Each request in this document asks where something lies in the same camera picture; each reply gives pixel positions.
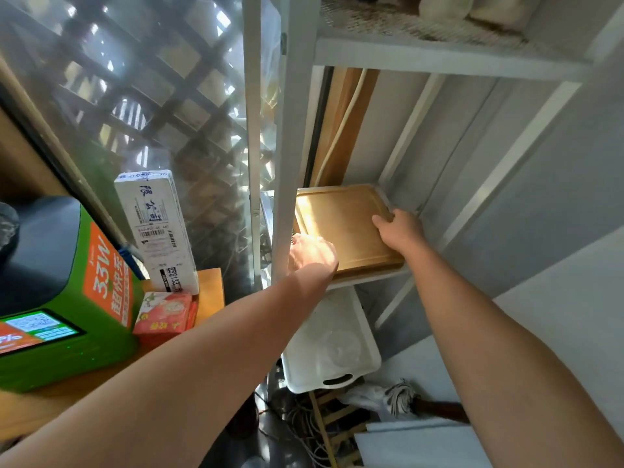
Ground white mop head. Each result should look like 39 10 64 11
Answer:
339 378 420 423

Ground person's left forearm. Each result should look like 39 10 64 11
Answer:
0 264 337 468

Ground red tissue packet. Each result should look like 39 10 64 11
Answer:
132 292 199 337

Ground green power bank station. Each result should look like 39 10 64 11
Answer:
0 196 145 393

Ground white metal shelf rack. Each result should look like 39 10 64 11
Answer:
242 0 624 332

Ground person's right hand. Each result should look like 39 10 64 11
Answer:
372 209 427 259

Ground wooden side table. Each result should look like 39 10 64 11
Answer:
0 268 225 441

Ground wooden cutting board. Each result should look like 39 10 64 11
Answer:
294 184 405 280

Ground white labelled carton box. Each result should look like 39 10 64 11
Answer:
114 170 200 296

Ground person's right forearm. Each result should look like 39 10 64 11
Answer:
404 239 624 468

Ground wooden boards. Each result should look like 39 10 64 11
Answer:
309 67 380 188

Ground white plastic tray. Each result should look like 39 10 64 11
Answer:
281 286 382 394

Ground person's left hand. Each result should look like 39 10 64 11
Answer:
289 234 339 281

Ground tangled cables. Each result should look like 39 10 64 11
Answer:
254 375 337 468

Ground wooden slatted rack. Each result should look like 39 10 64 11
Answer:
309 377 371 468

